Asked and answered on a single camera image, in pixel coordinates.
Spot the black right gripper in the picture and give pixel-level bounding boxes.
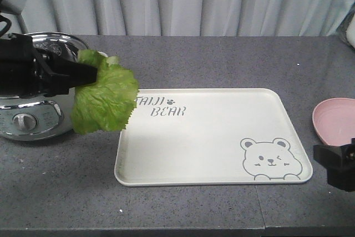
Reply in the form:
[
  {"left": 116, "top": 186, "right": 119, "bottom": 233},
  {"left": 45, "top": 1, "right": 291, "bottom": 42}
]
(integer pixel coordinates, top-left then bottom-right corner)
[{"left": 313, "top": 138, "right": 354, "bottom": 192}]

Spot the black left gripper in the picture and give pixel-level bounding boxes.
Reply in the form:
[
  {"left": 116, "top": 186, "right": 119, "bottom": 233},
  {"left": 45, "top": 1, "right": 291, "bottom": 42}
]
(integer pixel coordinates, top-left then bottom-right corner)
[{"left": 1, "top": 33, "right": 98, "bottom": 98}]

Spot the pink round plate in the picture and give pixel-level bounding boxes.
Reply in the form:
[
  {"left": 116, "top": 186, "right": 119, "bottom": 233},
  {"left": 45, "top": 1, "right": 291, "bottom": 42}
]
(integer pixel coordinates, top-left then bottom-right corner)
[{"left": 312, "top": 98, "right": 354, "bottom": 146}]

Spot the green lettuce leaf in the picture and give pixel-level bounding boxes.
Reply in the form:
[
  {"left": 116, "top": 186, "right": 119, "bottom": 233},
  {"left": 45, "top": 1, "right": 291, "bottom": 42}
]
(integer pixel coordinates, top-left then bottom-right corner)
[{"left": 70, "top": 49, "right": 139, "bottom": 135}]

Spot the cream bear print tray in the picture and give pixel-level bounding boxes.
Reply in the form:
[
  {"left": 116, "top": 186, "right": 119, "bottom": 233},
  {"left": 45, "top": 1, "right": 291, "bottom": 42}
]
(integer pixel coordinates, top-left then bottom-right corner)
[{"left": 114, "top": 88, "right": 313, "bottom": 186}]

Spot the pale green electric cooking pot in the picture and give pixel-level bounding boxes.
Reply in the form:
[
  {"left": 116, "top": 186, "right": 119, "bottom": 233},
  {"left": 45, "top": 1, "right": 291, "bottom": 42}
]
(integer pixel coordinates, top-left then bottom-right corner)
[{"left": 1, "top": 32, "right": 88, "bottom": 141}]

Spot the white pleated curtain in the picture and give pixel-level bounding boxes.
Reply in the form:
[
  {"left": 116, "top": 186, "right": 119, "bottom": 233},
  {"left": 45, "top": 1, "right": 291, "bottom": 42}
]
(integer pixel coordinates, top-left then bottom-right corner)
[{"left": 11, "top": 0, "right": 354, "bottom": 36}]

